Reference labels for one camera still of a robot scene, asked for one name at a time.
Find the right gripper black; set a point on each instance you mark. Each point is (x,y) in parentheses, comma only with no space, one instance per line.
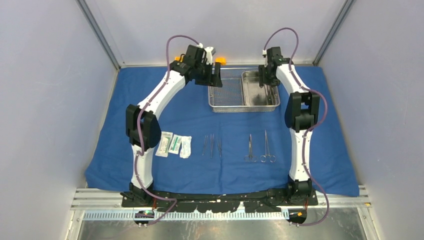
(263,80)

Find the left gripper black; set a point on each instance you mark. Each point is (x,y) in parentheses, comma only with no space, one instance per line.
(213,80)

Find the wire mesh instrument basket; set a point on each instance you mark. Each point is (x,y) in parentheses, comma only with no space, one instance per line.
(229,98)

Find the steel tweezers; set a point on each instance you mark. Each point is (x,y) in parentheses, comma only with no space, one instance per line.
(219,146)
(211,145)
(204,145)

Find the blue surgical drape cloth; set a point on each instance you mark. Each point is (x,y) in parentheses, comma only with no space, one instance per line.
(189,114)

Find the clear plastic packet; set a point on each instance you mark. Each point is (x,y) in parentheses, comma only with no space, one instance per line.
(185,151)

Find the green white small packet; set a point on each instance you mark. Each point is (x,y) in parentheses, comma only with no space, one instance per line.
(175,144)

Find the steel surgical scissors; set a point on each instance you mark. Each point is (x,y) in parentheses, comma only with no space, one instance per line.
(250,157)

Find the white sterile pouch packet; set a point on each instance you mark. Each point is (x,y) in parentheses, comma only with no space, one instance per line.
(164,143)

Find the steel surgical forceps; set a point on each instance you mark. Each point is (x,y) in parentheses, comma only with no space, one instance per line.
(267,156)

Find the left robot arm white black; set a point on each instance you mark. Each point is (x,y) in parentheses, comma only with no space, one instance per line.
(142,120)

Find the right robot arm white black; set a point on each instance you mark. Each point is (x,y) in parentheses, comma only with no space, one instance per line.
(301,114)

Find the small orange plastic block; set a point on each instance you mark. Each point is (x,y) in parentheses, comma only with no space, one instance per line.
(221,60)

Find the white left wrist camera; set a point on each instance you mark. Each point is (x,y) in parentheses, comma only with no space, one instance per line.
(209,53)

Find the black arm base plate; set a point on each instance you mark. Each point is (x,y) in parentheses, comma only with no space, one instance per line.
(265,201)

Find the aluminium front frame rail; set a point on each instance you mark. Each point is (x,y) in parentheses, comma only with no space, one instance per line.
(96,204)

